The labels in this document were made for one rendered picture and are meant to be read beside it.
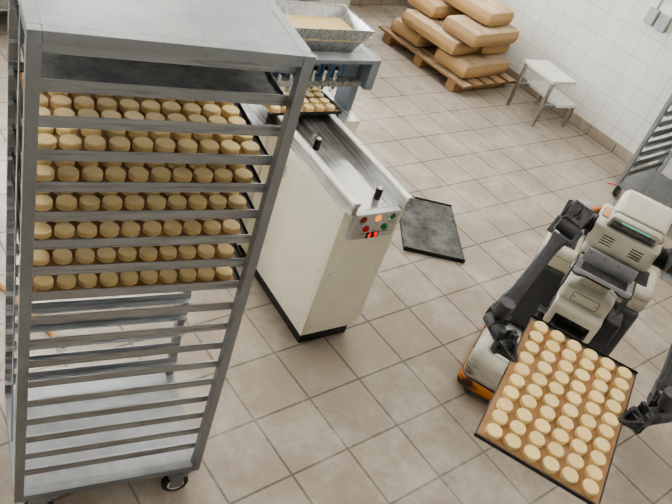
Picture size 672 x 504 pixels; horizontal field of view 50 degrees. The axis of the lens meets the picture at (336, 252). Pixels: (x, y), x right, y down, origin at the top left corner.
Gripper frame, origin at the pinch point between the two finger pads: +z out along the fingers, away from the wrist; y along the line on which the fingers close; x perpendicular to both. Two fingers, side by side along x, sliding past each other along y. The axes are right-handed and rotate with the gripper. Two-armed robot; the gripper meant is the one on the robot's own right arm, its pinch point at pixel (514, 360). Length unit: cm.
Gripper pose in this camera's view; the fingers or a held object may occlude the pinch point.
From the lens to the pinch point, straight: 251.2
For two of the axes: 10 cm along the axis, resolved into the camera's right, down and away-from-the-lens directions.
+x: 9.3, -0.2, 3.5
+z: 2.6, 7.0, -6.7
